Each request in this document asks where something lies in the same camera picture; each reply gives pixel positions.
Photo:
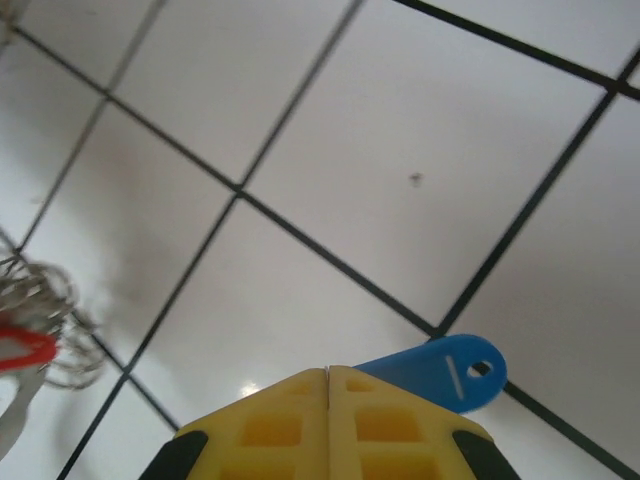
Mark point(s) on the bunch of silver keyrings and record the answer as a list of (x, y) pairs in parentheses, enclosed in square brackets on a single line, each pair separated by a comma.
[(50, 305)]

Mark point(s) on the blue key fob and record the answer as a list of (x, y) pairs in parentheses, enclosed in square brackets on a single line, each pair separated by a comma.
[(450, 370)]

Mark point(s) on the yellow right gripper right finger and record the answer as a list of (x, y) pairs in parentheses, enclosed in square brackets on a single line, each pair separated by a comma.
[(395, 440)]

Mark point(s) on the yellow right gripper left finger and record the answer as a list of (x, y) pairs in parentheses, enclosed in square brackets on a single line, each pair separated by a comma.
[(270, 440)]

